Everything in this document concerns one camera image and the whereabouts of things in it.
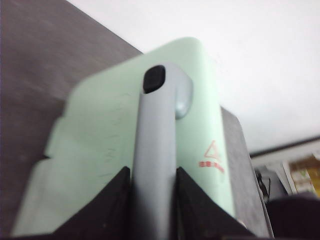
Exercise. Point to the grey table cloth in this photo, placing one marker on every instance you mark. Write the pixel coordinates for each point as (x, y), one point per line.
(46, 47)

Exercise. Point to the mint green sandwich maker lid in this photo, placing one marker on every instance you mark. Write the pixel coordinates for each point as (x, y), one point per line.
(94, 138)

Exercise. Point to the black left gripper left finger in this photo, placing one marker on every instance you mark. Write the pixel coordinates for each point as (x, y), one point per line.
(103, 218)

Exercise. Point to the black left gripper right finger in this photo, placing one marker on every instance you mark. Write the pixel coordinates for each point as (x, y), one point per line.
(201, 217)

